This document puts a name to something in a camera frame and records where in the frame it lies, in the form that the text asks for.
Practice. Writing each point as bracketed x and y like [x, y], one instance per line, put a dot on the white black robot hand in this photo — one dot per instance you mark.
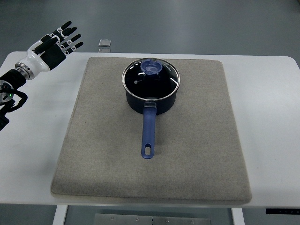
[48, 52]

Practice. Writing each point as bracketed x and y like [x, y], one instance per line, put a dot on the glass pot lid blue knob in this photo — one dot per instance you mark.
[151, 78]

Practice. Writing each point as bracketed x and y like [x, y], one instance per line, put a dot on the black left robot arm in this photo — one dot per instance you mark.
[11, 99]

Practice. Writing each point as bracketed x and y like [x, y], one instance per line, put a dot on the silver floor socket plate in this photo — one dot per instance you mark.
[104, 43]

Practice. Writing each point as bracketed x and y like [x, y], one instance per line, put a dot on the dark blue saucepan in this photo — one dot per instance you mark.
[149, 108]

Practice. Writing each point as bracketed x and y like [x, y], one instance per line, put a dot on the white table leg left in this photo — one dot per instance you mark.
[60, 215]

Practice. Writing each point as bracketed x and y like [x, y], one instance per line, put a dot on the white table leg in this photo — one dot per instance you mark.
[60, 215]
[237, 216]

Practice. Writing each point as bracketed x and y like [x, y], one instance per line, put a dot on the white table leg right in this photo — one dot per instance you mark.
[237, 216]

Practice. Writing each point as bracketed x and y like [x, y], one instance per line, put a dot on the black table control panel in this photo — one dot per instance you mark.
[278, 211]

